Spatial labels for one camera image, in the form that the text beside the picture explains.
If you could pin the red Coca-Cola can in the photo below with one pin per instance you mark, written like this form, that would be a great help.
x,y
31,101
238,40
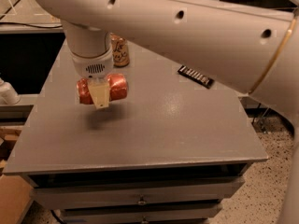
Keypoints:
x,y
118,88

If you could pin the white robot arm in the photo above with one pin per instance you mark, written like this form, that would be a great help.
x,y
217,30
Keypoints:
x,y
252,50

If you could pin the grey drawer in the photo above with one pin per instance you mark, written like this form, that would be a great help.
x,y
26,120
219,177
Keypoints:
x,y
142,214
149,192

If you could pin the grey drawer cabinet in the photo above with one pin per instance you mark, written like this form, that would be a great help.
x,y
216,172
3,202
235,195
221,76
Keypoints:
x,y
167,128

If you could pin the gold LaCroix can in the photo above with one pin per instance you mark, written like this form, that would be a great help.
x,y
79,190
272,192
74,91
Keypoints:
x,y
120,51

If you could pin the white pipe fitting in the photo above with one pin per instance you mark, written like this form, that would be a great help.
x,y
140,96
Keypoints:
x,y
8,93

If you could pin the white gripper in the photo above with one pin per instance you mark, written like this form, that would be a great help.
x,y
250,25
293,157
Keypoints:
x,y
92,66

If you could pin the grey metal rail frame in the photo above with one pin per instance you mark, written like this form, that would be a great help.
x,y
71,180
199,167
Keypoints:
x,y
27,28

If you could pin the upper grey drawer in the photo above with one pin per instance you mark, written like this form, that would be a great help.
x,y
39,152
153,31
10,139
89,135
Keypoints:
x,y
149,192

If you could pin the brown cardboard box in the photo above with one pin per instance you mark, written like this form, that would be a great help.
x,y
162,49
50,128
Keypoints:
x,y
14,191

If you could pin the black snack bar wrapper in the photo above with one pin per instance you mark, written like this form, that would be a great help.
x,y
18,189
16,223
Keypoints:
x,y
196,76

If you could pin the lower grey drawer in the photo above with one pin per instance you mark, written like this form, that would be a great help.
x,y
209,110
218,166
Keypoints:
x,y
142,214

